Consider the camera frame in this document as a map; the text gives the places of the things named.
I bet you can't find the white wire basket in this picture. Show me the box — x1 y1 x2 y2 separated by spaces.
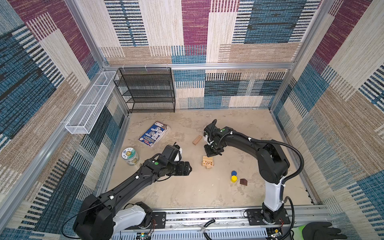
65 72 117 135

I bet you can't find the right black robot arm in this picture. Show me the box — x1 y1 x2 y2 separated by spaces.
203 120 305 225

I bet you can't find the dark brown house block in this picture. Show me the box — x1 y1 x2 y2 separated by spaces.
240 179 248 186

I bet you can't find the blue comic book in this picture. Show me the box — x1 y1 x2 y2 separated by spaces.
139 121 171 147

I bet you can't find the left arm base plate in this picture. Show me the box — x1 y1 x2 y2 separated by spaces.
147 212 167 230

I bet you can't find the cow picture wood block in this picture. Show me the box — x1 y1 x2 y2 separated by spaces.
202 161 214 167

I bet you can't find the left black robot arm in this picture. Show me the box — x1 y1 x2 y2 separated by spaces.
73 144 192 240

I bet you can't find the yellow cylinder block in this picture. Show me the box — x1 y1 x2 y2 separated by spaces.
231 176 238 183

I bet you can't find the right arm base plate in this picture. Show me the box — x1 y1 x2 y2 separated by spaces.
244 208 291 226

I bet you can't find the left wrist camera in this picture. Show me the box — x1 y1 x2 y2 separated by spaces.
174 145 183 162

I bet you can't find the aluminium front rail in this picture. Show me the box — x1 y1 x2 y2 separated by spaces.
109 205 332 240

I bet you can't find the plain wood block left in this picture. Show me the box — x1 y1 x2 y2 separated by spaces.
192 135 203 146

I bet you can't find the black green gloved hand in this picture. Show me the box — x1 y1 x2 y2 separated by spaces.
291 222 348 240

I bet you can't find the black wire shelf rack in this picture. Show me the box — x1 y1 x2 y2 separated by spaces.
115 68 176 114

